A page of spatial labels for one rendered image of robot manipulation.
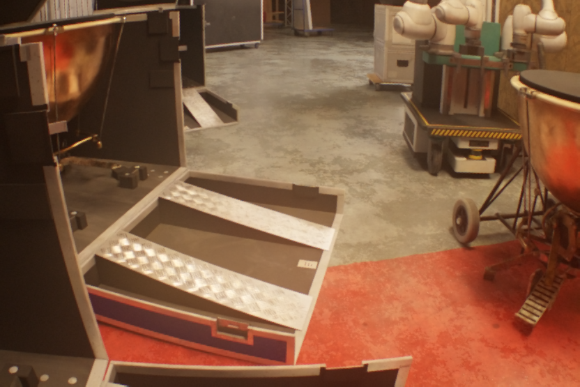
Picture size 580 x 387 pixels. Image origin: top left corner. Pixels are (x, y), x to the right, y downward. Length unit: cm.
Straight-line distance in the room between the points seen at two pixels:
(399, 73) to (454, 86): 210
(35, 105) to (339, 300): 119
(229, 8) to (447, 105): 605
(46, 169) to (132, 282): 79
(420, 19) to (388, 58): 242
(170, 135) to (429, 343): 156
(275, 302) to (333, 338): 24
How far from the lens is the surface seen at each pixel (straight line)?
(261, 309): 152
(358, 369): 120
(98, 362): 122
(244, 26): 858
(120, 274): 166
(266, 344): 133
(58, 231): 102
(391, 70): 491
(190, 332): 141
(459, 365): 146
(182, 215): 203
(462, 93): 296
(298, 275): 173
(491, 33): 288
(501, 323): 165
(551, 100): 135
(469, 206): 197
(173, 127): 229
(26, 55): 92
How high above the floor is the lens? 101
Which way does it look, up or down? 22 degrees down
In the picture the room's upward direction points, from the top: straight up
